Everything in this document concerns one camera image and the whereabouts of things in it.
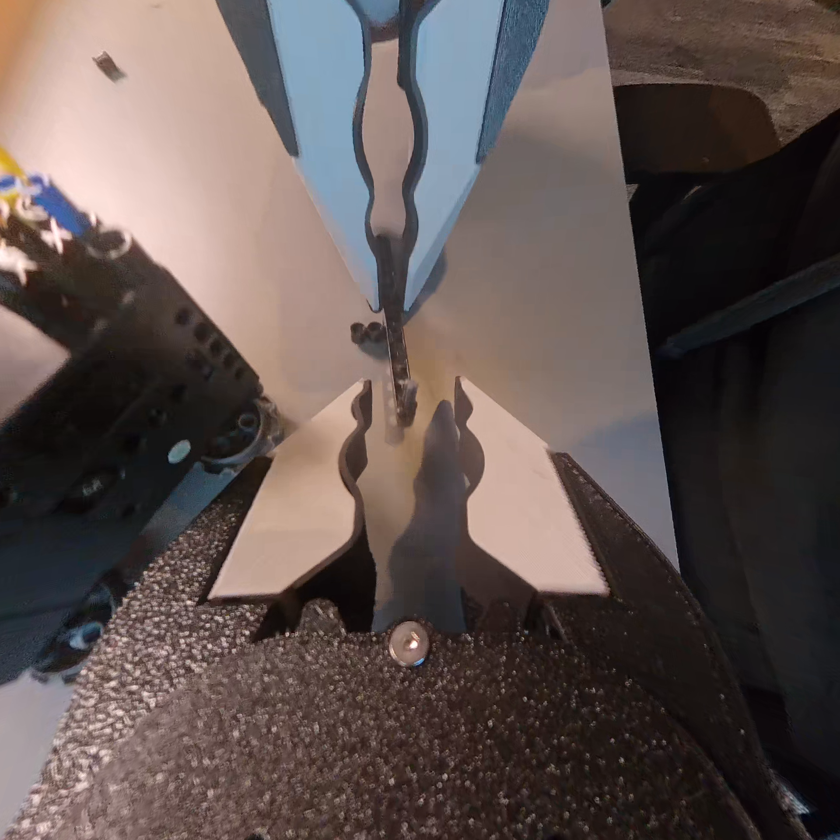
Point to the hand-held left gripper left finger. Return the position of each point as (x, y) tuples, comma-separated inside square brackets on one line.
[(289, 525)]

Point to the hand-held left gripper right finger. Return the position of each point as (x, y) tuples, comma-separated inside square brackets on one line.
[(532, 519)]

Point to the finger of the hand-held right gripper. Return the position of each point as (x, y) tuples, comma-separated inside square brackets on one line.
[(322, 118), (453, 118)]

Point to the long black perforated beam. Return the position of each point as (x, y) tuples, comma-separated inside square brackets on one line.
[(394, 355)]

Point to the cluster of black connector pins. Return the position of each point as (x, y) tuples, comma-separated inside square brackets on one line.
[(365, 332)]

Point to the grey desk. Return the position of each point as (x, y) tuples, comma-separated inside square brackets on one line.
[(551, 263)]

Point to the dark chair armrest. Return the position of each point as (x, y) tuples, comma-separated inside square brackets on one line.
[(696, 131)]

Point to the small black connector piece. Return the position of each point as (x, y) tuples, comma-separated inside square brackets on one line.
[(109, 66)]

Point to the black yellow toy brick vehicle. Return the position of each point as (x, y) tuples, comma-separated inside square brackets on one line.
[(118, 381)]

